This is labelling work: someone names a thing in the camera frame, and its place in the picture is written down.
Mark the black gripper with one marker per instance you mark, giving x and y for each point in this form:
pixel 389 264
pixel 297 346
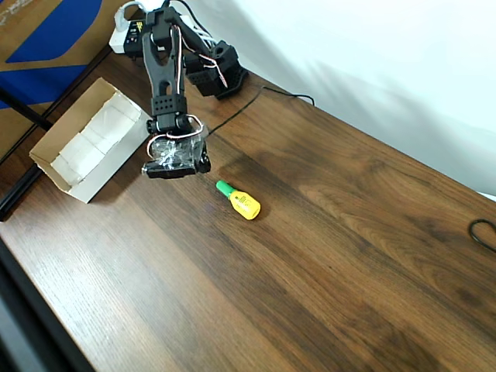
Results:
pixel 170 170

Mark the yellow bottle with green cap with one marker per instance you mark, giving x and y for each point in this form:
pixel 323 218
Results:
pixel 244 205

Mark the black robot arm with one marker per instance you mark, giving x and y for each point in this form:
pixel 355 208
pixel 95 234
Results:
pixel 162 66

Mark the white open cardboard box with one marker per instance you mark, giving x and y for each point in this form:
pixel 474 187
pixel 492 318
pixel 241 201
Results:
pixel 89 143

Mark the webcam wrapped in clear tape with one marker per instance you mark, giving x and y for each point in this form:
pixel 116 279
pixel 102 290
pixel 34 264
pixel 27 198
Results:
pixel 166 170

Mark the black power adapter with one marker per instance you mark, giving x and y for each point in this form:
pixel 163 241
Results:
pixel 133 38

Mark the white power strip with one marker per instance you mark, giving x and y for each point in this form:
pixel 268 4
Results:
pixel 116 42

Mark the white charger plug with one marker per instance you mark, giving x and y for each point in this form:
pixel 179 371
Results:
pixel 122 19

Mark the black metal pole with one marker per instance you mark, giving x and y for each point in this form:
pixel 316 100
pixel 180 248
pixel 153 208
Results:
pixel 27 110

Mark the large brown blue-printed carton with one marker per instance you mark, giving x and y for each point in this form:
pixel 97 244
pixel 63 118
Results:
pixel 38 31

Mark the black metal rail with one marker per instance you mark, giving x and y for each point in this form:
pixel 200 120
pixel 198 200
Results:
pixel 15 197

